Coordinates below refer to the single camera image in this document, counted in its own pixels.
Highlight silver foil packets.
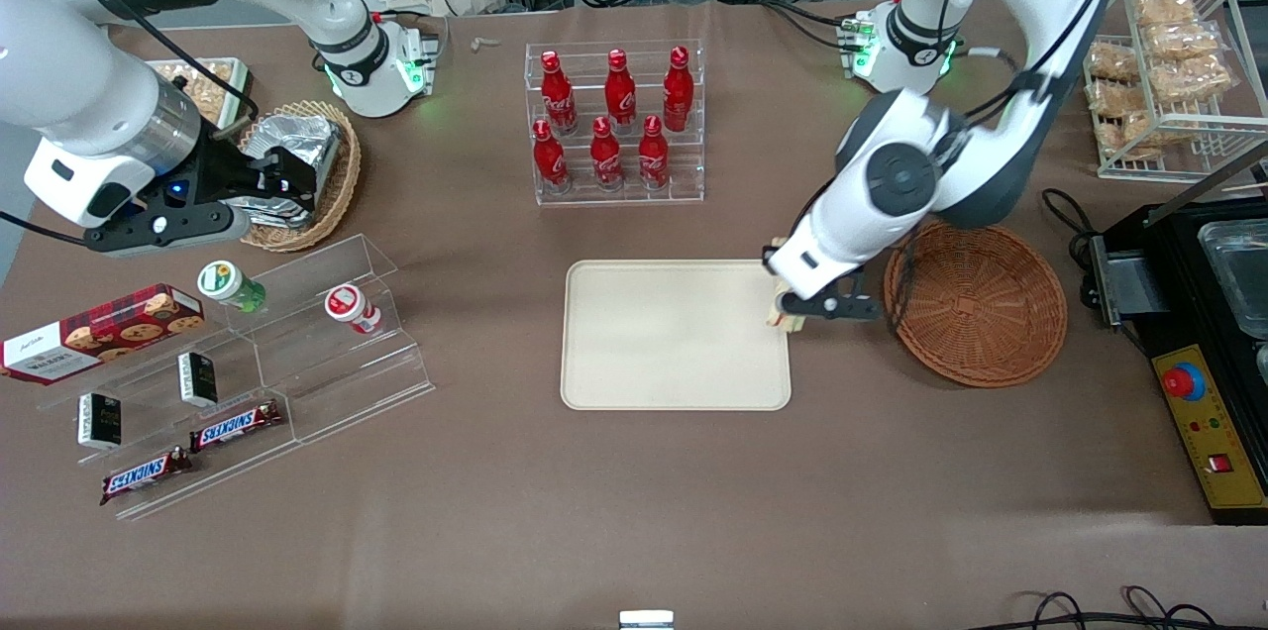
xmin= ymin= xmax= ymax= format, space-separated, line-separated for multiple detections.
xmin=223 ymin=113 xmax=344 ymax=230

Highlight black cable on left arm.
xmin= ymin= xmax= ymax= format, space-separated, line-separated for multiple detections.
xmin=931 ymin=0 xmax=1130 ymax=156

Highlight white wire rack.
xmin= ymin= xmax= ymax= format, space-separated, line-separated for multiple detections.
xmin=1080 ymin=0 xmax=1268 ymax=183

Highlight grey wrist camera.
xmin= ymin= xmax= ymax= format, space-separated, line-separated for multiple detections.
xmin=792 ymin=291 xmax=881 ymax=325
xmin=82 ymin=202 xmax=251 ymax=258

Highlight cream rectangular tray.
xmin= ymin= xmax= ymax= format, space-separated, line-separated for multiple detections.
xmin=561 ymin=260 xmax=793 ymax=412

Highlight red cola bottle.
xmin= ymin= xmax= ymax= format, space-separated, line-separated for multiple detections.
xmin=638 ymin=114 xmax=671 ymax=190
xmin=540 ymin=51 xmax=579 ymax=136
xmin=604 ymin=48 xmax=638 ymax=134
xmin=532 ymin=119 xmax=571 ymax=195
xmin=663 ymin=46 xmax=693 ymax=133
xmin=590 ymin=116 xmax=625 ymax=192

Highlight black looped cable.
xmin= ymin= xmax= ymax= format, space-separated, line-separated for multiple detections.
xmin=1040 ymin=186 xmax=1096 ymax=260

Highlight yellow control panel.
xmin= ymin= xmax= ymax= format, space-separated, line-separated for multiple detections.
xmin=1152 ymin=345 xmax=1268 ymax=510

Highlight black base cables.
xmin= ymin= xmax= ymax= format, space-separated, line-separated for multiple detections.
xmin=761 ymin=0 xmax=863 ymax=53

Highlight clear plastic tub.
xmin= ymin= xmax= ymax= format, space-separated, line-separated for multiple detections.
xmin=1197 ymin=218 xmax=1268 ymax=314

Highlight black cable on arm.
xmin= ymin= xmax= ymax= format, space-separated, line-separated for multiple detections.
xmin=931 ymin=0 xmax=1130 ymax=156
xmin=45 ymin=0 xmax=261 ymax=124

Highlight grey tray of biscuits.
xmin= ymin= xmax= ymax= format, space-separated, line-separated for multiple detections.
xmin=144 ymin=57 xmax=255 ymax=131

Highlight black machine housing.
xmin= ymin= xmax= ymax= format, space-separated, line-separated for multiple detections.
xmin=1078 ymin=176 xmax=1268 ymax=524

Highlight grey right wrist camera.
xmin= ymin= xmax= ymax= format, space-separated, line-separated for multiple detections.
xmin=82 ymin=202 xmax=251 ymax=258

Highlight red and white cup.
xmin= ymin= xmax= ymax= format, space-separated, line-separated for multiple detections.
xmin=325 ymin=284 xmax=382 ymax=336

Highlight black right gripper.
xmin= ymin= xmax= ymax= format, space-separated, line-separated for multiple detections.
xmin=188 ymin=128 xmax=320 ymax=215

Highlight clear acrylic bottle rack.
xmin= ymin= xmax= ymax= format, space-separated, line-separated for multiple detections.
xmin=524 ymin=39 xmax=706 ymax=207

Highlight clear acrylic stepped shelf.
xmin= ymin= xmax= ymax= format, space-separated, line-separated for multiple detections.
xmin=35 ymin=234 xmax=437 ymax=522

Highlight clear bag of snacks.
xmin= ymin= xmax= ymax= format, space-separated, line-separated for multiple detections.
xmin=1088 ymin=78 xmax=1140 ymax=118
xmin=1144 ymin=21 xmax=1224 ymax=64
xmin=1088 ymin=44 xmax=1140 ymax=82
xmin=1154 ymin=55 xmax=1237 ymax=106
xmin=1134 ymin=0 xmax=1198 ymax=27
xmin=1095 ymin=110 xmax=1190 ymax=161

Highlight black floor cables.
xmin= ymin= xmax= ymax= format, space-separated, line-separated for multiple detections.
xmin=991 ymin=585 xmax=1268 ymax=630

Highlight Snickers bar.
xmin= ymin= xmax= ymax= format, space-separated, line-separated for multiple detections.
xmin=99 ymin=447 xmax=194 ymax=506
xmin=189 ymin=400 xmax=283 ymax=453

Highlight green lidded cup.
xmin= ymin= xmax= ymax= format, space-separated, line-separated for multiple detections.
xmin=197 ymin=261 xmax=266 ymax=314

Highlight brown round wicker basket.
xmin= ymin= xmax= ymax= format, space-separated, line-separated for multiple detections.
xmin=884 ymin=218 xmax=1069 ymax=388

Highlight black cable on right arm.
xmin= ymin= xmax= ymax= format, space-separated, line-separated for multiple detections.
xmin=45 ymin=0 xmax=261 ymax=124

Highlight light oval wicker basket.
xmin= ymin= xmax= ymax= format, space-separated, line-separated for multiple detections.
xmin=233 ymin=100 xmax=363 ymax=253

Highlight small black box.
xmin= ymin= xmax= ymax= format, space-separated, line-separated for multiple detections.
xmin=77 ymin=392 xmax=123 ymax=451
xmin=177 ymin=352 xmax=219 ymax=408

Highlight triangular sandwich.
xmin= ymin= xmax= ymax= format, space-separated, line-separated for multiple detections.
xmin=767 ymin=238 xmax=806 ymax=332

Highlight red tartan cookie box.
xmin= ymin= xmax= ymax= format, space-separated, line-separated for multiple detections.
xmin=0 ymin=283 xmax=206 ymax=385

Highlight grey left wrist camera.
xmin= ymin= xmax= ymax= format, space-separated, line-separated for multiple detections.
xmin=792 ymin=291 xmax=881 ymax=325

